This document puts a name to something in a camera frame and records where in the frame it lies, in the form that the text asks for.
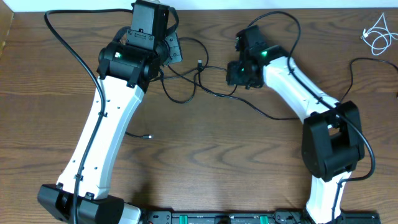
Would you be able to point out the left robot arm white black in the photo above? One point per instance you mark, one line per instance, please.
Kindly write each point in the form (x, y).
(126, 67)

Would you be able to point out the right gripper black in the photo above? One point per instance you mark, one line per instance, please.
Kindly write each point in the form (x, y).
(232, 76)

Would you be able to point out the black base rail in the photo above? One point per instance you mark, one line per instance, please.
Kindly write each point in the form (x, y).
(170, 217)

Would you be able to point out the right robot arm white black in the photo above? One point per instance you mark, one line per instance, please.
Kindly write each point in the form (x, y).
(331, 147)

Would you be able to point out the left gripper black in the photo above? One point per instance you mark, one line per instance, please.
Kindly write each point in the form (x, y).
(174, 48)

